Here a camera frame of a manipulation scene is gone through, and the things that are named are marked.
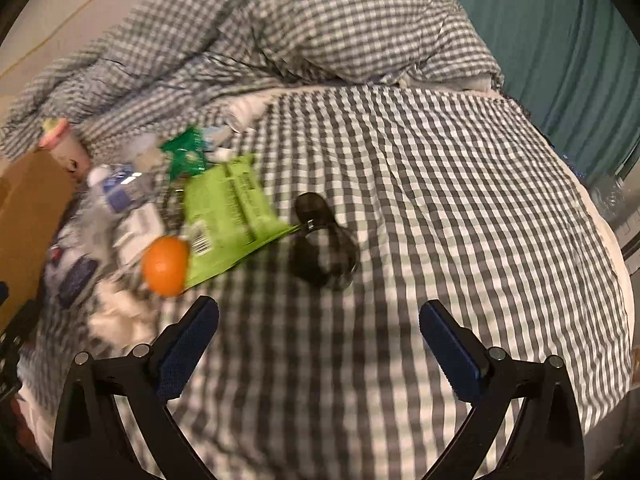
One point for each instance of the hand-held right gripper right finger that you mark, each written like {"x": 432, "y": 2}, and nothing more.
{"x": 450, "y": 345}

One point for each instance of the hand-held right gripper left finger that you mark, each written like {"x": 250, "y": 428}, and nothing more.
{"x": 187, "y": 345}

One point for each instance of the orange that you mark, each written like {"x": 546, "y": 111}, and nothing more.
{"x": 165, "y": 265}

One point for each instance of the white plastic device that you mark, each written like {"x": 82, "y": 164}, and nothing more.
{"x": 137, "y": 225}

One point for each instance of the light green snack bag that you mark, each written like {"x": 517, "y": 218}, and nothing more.
{"x": 225, "y": 210}

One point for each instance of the items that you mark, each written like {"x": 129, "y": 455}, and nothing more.
{"x": 120, "y": 190}

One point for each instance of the cardboard box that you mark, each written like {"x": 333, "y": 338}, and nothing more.
{"x": 25, "y": 220}

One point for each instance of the crumpled white tissue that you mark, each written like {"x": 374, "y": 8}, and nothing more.
{"x": 120, "y": 315}

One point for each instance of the dark blue packet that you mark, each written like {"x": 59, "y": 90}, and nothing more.
{"x": 77, "y": 280}

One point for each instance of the black sunglasses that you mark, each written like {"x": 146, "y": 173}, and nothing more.
{"x": 320, "y": 255}

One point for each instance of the grey checkered bedsheet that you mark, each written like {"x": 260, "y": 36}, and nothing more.
{"x": 425, "y": 185}

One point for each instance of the dark green packet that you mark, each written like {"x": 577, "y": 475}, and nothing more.
{"x": 185, "y": 155}

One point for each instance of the pink cup with yellow cap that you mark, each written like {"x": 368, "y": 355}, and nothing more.
{"x": 62, "y": 142}

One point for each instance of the teal curtain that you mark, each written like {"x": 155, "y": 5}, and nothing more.
{"x": 550, "y": 35}

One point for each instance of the white padded headboard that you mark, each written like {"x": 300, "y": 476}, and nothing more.
{"x": 65, "y": 20}

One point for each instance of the grey checkered duvet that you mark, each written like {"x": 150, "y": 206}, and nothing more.
{"x": 325, "y": 20}

